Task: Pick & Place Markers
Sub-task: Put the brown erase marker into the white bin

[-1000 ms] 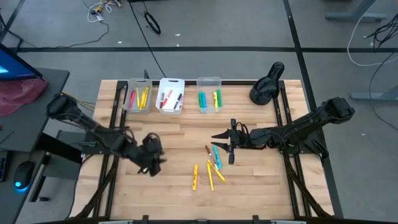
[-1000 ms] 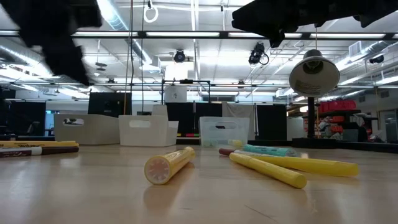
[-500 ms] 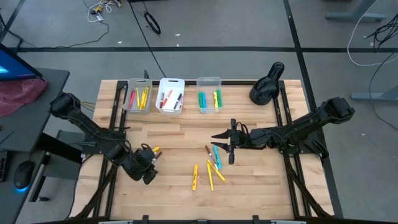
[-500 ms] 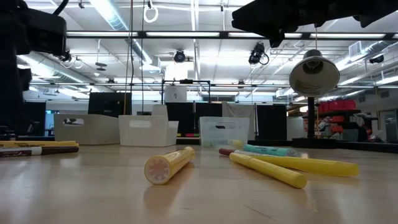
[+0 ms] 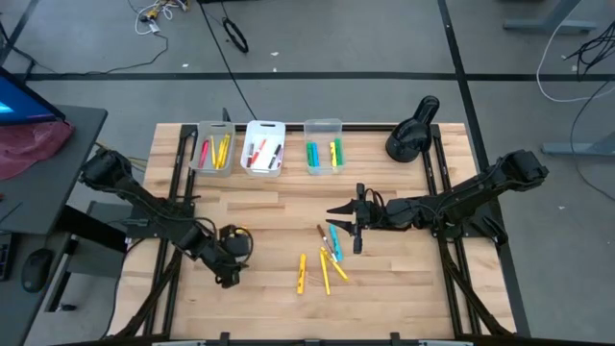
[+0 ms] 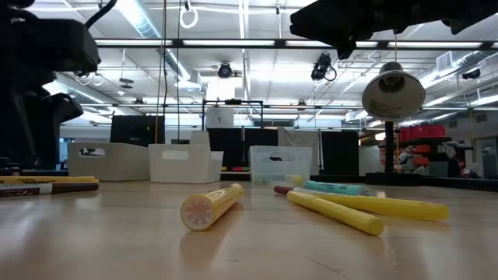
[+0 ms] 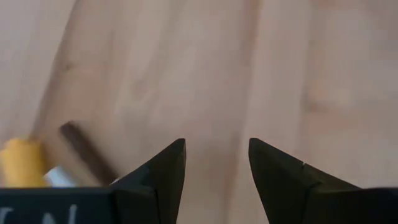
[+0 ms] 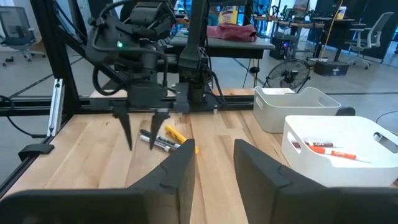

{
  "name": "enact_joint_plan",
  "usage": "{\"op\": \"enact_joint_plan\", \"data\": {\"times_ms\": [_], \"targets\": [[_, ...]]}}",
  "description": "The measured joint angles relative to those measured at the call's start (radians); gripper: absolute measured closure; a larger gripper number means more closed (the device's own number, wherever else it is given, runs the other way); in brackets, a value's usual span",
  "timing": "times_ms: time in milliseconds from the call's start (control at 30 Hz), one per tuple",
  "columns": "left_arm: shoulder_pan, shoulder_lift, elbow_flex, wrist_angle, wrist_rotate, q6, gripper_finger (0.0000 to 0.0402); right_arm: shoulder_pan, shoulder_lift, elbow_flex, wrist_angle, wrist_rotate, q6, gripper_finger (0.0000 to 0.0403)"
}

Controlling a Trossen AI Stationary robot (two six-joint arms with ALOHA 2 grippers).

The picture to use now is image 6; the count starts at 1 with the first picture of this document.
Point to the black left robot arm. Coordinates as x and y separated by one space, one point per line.
46 46

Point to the grey plastic bin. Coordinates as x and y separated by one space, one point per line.
116 163

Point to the black frame bar with lights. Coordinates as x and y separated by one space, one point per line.
282 43

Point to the yellow marker with black print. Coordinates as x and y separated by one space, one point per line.
46 180

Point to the small red box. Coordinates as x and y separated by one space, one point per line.
239 169

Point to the black desk lamp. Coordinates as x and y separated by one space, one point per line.
393 97

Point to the shelf with red bins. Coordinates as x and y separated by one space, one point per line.
422 132

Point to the silver ventilation duct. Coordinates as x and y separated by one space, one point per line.
467 60
136 15

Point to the long yellow marker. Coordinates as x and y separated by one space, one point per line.
408 210
342 215

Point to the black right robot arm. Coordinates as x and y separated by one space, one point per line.
447 11

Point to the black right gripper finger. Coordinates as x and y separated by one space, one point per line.
319 30
323 13

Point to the teal highlighter marker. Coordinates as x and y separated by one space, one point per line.
342 188

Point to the small white box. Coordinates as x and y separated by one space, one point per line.
200 138

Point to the grey curtain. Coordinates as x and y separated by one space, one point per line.
299 136

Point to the clear plastic bin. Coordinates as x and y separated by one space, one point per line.
280 167

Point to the black aluminium table frame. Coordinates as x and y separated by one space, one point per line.
330 178

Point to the fat yellow highlighter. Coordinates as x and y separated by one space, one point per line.
210 206

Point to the white plastic bin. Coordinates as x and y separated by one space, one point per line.
183 171

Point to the short yellow highlighter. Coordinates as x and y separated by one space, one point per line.
295 179

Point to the white cabinet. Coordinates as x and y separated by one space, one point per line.
369 161

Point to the black metal stand frame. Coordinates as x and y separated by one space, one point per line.
233 102

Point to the white marker maroon cap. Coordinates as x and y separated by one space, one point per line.
282 189

